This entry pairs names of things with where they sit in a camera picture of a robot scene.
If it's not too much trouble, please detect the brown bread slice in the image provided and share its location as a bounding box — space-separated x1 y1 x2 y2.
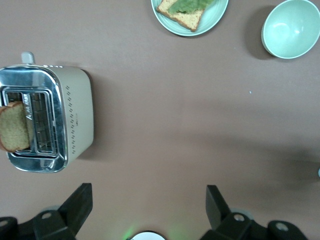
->
0 100 35 153

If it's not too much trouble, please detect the pale green plate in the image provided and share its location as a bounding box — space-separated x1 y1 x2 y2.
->
150 0 230 37

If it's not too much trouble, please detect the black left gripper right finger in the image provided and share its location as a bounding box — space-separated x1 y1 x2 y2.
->
199 184 309 240

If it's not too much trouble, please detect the square toast slice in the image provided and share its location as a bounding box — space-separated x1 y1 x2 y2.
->
156 0 207 33

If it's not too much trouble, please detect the beige and chrome toaster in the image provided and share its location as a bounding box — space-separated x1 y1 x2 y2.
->
0 51 95 174

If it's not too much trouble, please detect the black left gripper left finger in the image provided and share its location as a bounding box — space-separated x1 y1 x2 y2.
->
0 183 93 240

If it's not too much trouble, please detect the green lettuce leaf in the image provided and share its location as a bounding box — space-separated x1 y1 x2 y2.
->
167 0 216 15

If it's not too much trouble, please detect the pale green bowl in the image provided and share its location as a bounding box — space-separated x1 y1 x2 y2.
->
260 0 320 60

